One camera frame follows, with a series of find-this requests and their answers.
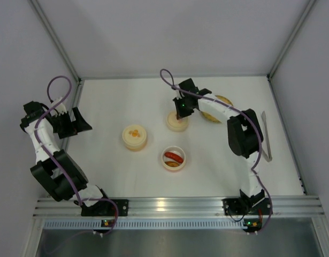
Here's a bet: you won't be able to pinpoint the cream lid pink decoration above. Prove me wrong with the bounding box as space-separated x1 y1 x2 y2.
166 111 189 132

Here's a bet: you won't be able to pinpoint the red sausage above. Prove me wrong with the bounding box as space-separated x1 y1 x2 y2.
164 152 184 163

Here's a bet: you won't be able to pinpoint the cream lid orange decoration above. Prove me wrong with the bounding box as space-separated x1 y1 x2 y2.
122 124 147 144

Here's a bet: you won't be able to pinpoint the yellow lunch box bowl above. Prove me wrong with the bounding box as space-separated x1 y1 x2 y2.
124 139 147 152

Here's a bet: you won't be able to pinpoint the orange sausage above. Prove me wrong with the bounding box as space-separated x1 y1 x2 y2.
165 161 181 168

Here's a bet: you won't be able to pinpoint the metal food tongs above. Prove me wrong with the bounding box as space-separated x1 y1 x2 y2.
261 111 272 162

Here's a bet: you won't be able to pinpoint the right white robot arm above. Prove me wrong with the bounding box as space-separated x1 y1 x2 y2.
169 79 265 215

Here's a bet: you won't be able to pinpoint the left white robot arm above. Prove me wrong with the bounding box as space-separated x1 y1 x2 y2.
20 101 107 201

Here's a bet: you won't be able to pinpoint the pink lunch box bowl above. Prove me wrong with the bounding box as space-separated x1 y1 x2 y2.
160 146 187 172

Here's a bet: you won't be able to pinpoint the round woven bamboo plate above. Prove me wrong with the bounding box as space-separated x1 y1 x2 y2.
200 95 233 124

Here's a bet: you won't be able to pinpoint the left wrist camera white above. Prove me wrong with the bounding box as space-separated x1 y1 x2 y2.
50 97 67 117

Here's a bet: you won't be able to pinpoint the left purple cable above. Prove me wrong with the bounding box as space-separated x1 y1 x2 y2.
35 75 119 236

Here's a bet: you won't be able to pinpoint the purple cable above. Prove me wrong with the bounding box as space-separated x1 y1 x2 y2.
159 69 273 233
35 75 119 236

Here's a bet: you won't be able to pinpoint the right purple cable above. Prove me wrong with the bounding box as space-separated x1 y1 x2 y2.
159 69 273 233

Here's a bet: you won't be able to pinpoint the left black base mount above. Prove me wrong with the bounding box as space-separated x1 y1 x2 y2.
81 199 129 217

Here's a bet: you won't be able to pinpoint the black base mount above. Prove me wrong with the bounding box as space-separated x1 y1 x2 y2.
81 199 129 217
222 198 271 217

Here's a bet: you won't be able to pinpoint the slotted grey cable duct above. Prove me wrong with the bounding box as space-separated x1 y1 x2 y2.
43 218 245 230

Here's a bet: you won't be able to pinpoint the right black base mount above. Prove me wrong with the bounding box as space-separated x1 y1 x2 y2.
222 198 271 217

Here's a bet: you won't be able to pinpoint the aluminium mounting rail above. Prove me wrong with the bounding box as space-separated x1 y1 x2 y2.
33 195 325 218

